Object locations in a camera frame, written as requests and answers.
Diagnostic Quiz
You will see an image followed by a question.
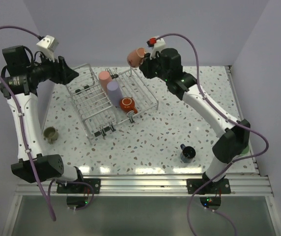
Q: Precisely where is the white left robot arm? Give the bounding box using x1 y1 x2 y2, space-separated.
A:
0 45 85 193

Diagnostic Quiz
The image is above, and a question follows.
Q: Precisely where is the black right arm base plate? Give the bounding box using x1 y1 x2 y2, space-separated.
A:
186 178 231 195

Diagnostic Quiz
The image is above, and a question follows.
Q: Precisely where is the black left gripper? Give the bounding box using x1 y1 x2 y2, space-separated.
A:
27 50 78 85

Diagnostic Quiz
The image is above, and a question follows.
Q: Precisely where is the dark blue glazed mug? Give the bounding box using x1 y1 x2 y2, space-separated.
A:
180 144 196 163

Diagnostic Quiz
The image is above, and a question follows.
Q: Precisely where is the orange red mug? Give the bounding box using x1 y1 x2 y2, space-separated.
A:
119 97 138 114

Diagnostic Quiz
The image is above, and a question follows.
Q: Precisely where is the metal wire dish rack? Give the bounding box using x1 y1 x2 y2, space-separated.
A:
66 63 159 141

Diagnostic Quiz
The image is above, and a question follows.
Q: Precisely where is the pink textured mug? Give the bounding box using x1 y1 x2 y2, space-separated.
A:
127 48 146 68

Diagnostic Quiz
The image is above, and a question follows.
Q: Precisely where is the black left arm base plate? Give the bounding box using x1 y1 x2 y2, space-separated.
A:
56 178 101 194

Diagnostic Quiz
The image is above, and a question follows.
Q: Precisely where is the light green tumbler cup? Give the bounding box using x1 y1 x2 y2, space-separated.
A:
239 145 250 157

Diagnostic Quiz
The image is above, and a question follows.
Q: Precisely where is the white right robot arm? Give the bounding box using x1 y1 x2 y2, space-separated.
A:
139 48 250 193

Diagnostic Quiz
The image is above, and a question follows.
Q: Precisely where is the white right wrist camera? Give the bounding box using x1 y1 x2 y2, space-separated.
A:
147 36 166 59

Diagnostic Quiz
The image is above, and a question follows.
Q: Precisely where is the grey beige mug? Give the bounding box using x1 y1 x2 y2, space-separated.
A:
43 126 59 144

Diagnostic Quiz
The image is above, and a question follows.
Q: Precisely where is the pink tumbler cup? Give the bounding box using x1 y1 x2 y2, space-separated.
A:
98 71 112 93

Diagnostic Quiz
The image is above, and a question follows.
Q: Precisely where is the lilac tumbler cup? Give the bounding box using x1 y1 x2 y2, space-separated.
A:
107 81 123 107

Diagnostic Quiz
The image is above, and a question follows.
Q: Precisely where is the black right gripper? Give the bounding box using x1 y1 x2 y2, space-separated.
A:
140 50 170 82

